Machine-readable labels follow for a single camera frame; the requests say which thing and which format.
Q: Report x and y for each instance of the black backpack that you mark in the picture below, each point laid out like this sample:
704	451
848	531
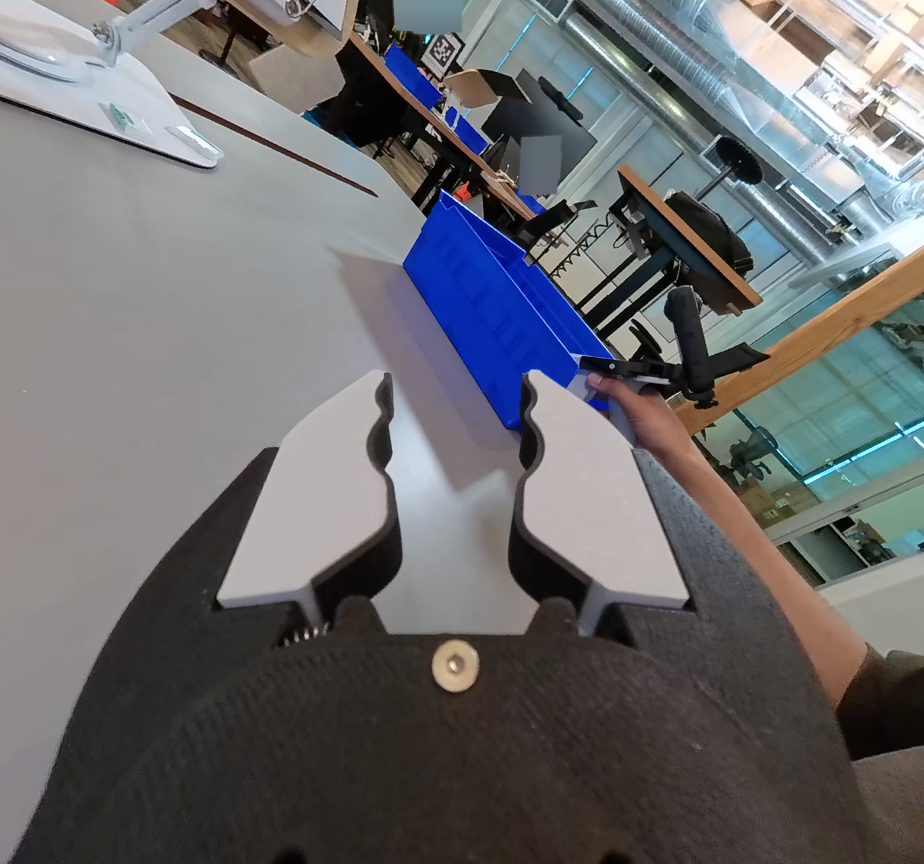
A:
711	236

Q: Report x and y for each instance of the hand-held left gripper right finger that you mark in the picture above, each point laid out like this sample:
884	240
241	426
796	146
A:
599	517

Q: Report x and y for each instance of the black office chair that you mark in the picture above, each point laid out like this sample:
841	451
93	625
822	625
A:
556	218

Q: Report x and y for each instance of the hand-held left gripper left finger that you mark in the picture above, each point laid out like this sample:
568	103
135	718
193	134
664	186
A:
310	517

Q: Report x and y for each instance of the blue plastic bin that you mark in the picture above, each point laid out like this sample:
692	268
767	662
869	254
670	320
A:
476	301

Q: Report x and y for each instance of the white sign board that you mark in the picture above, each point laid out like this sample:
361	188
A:
296	81

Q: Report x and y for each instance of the wooden support post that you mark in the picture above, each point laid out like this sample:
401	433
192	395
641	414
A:
830	330

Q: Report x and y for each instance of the tan cardboard sheet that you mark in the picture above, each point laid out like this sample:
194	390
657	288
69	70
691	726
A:
476	84

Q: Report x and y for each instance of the white metal document stand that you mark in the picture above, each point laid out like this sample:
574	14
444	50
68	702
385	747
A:
72	77

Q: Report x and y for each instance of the person's right hand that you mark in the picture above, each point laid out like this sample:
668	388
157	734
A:
657	427

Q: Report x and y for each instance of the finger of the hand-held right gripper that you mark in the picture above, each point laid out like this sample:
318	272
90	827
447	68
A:
583	389

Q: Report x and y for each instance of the grey desk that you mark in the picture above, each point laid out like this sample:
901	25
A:
144	301

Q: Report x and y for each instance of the wooden-top standing desk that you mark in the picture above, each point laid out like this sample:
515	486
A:
693	243

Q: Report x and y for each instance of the black pole with round disc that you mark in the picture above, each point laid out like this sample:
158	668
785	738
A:
733	156

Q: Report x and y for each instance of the small blue bin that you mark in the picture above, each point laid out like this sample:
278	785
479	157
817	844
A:
533	203
465	131
408	70

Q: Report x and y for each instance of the blue bag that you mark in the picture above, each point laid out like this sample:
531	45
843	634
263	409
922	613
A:
332	129

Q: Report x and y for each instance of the framed tag sign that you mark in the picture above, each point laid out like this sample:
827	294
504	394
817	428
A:
442	54

